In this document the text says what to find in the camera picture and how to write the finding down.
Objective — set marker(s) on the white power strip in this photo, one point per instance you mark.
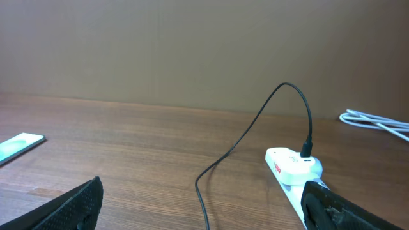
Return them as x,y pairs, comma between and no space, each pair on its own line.
294,195

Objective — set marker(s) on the smartphone with teal screen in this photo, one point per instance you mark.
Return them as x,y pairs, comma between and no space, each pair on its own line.
18,145

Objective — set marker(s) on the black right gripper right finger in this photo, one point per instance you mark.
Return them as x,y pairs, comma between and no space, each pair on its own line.
325,210

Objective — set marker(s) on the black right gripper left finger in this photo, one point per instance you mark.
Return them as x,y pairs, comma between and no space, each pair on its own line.
77,209

